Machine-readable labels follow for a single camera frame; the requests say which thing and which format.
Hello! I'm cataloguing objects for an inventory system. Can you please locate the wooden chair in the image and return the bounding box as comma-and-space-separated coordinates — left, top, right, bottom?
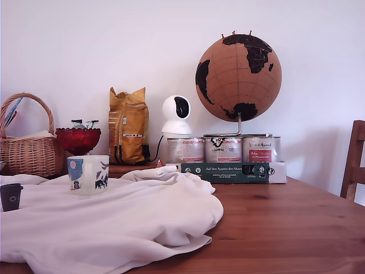
339, 119, 365, 205

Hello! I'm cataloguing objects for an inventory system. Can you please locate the blue pen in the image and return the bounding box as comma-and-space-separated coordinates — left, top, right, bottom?
3, 96, 24, 128

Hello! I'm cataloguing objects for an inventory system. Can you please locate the red glass footed bowl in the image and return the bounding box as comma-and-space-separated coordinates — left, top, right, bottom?
55, 127, 102, 157

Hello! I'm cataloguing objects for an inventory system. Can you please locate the tin can with black print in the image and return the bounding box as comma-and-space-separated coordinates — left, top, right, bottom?
204, 136, 244, 164

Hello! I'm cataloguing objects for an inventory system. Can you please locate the grey coffee capsule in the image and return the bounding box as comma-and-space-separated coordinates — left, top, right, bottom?
0, 183, 24, 212

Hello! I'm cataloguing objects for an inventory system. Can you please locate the yellow coffee bag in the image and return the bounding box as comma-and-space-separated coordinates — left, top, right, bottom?
108, 86, 151, 166

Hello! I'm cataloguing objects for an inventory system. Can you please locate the white dome security camera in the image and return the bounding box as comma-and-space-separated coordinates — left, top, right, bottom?
160, 95, 193, 136

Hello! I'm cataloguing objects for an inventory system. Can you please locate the tin can with red label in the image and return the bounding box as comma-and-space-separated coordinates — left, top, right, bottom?
166, 137, 205, 164

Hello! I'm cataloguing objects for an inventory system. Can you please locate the wicker basket with handle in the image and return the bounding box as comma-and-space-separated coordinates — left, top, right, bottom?
0, 92, 67, 179

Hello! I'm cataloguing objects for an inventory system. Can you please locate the green and white carton tray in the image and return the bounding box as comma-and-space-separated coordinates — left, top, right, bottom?
165, 160, 287, 185

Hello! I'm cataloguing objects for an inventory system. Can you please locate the tin can with red band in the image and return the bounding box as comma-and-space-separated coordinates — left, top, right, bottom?
241, 136, 282, 164

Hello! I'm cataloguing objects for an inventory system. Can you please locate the cork globe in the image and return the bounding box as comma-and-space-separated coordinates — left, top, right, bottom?
195, 33, 283, 123

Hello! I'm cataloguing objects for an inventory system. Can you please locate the white mug with blue print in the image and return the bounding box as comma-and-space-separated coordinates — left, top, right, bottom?
67, 155, 110, 197

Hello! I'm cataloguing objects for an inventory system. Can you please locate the metal globe stand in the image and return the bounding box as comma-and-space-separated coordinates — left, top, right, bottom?
202, 112, 273, 139

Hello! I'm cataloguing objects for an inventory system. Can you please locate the black camera cable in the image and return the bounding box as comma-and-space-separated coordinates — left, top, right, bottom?
150, 134, 165, 164

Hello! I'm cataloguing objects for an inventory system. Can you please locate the white cloth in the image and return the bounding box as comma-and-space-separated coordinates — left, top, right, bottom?
0, 167, 225, 274

